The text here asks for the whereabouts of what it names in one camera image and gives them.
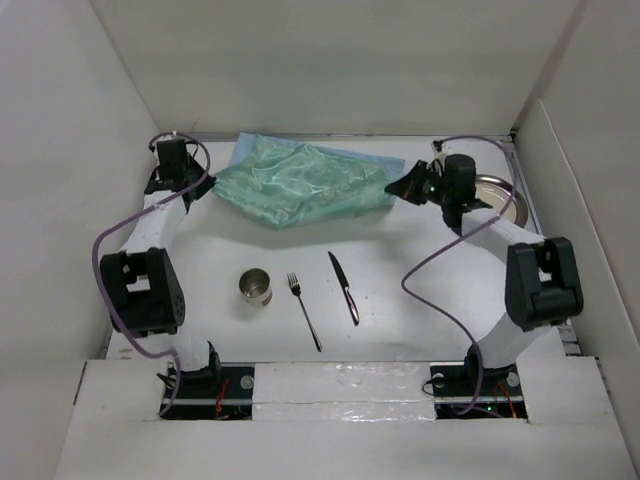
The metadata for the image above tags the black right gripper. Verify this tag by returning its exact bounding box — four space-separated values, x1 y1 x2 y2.
385 159 453 207

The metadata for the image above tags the green satin tablecloth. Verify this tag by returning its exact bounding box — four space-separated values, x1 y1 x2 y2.
212 135 404 229

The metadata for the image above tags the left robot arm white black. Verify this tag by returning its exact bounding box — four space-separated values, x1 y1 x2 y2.
91 132 216 395

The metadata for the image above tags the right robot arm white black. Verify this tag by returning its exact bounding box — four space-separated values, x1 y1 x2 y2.
385 154 584 396

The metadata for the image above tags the light blue cloth napkin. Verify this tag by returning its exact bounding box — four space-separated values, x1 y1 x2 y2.
228 132 405 178

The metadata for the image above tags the round metal plate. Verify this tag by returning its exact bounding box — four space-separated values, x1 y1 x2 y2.
475 174 529 227

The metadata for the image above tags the steel cup with white band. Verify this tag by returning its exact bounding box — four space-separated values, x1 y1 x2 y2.
238 268 272 308

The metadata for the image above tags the silver fork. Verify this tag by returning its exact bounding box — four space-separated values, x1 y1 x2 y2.
287 272 323 352

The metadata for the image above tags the white foam front panel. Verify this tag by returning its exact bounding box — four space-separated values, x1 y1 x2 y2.
252 362 436 423

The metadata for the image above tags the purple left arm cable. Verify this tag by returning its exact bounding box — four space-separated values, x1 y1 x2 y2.
90 130 214 416

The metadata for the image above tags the black handled table knife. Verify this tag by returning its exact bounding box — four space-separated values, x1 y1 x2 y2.
328 251 360 326

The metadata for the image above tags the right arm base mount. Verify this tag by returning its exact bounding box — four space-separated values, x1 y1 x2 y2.
422 362 528 420

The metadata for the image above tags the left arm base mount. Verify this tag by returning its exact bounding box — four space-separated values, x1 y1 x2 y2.
159 363 255 421

